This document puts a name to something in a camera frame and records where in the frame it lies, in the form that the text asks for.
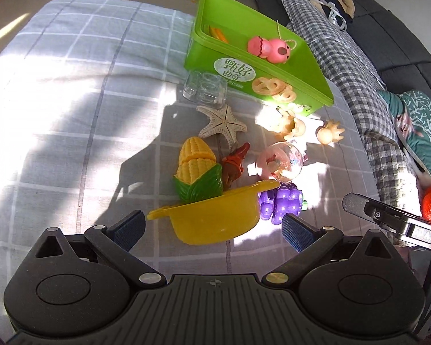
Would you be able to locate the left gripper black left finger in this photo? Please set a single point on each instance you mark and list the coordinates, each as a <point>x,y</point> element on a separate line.
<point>113,244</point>

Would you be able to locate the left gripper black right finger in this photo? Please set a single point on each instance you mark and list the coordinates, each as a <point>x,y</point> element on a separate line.
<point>312,246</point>

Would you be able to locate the purple toy grapes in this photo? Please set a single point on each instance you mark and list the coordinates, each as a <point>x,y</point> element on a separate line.
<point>276,203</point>

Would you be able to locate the yellow toy pot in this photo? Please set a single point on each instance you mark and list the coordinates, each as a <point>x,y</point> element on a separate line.
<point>218,219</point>

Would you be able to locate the clear pink capsule ball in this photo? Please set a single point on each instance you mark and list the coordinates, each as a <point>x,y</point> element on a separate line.
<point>281,161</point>

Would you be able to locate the yellow toy corn cob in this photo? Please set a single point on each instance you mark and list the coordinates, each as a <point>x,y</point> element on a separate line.
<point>199,175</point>

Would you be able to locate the brown toy lobster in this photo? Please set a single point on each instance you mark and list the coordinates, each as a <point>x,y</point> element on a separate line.
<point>232,165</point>

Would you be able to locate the tan rubber hand toy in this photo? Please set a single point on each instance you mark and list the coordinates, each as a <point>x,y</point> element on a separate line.
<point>289,126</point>
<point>331,132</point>

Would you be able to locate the beige starfish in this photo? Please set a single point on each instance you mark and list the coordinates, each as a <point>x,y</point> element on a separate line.
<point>221,122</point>

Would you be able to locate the clear plastic case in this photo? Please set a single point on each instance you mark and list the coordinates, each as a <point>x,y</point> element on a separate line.
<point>206,89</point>

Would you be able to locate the pink toy pig figure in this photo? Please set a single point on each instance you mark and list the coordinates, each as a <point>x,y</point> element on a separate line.
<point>275,51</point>

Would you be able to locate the orange plastic toy plate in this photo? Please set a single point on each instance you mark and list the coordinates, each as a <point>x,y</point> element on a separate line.
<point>216,33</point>

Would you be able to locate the teal patterned pillow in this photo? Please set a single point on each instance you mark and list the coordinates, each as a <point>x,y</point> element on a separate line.
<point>411,114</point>

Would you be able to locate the grey checked table cloth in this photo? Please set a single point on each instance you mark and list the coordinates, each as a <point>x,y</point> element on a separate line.
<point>91,124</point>

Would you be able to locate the grey plaid blanket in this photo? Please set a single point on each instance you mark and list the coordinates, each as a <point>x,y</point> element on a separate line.
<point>342,62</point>

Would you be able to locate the dark grey sofa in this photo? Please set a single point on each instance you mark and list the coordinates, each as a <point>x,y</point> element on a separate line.
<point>396,53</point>

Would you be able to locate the green plastic cookie box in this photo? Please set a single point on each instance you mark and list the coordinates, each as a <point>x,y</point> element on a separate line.
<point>297,83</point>

